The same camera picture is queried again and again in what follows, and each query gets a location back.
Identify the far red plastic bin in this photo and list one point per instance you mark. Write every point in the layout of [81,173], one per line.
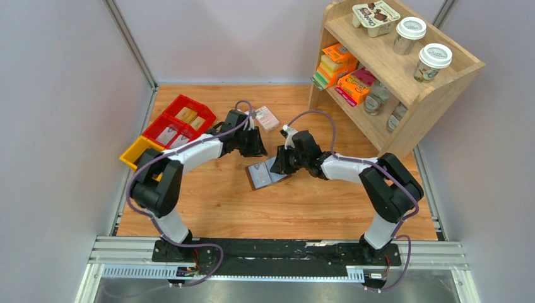
[203,110]

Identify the original silver card in bin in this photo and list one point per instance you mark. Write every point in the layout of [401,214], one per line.
[167,135]

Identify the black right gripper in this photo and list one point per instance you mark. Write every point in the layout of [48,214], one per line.
[280,165]

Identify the playing card box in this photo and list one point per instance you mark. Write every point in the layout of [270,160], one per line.
[266,119]

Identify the glass jar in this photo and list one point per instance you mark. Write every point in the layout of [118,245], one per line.
[395,117]
[377,97]

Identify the far paper coffee cup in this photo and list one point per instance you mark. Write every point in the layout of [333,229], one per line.
[409,30]

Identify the orange snack box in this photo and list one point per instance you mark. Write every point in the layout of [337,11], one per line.
[354,86]

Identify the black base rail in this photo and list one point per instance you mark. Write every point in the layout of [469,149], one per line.
[274,257]

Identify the wooden shelf unit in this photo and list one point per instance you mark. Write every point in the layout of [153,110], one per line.
[426,102]

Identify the yellow plastic bin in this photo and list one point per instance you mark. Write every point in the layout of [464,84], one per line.
[131,156]

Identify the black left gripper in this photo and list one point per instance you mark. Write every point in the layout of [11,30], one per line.
[258,148]

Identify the silver VIP card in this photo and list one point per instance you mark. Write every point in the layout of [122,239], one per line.
[260,175]
[180,140]

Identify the chocolate pudding pack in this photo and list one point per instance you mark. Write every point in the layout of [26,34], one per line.
[377,18]

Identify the near paper coffee cup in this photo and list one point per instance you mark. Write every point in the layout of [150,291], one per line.
[433,58]

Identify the near red plastic bin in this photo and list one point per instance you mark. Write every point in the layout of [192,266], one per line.
[162,121]

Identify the brown leather card holder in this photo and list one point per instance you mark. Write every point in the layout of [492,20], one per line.
[275,178]

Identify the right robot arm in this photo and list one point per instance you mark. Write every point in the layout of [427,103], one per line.
[392,190]

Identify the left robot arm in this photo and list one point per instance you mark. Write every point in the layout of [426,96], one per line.
[154,189]

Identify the left glass jar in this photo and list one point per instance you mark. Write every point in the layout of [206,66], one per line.
[377,97]

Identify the red plastic bin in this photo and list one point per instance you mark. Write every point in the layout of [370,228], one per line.
[162,121]
[203,110]

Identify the stacked sponge pack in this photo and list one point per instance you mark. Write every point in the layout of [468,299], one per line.
[335,62]

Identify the paper coffee cup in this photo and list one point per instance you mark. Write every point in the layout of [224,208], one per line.
[433,58]
[409,30]

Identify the right glass jar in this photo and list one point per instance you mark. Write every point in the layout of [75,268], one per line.
[395,117]

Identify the gold card in bin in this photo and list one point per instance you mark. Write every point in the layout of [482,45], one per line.
[190,117]

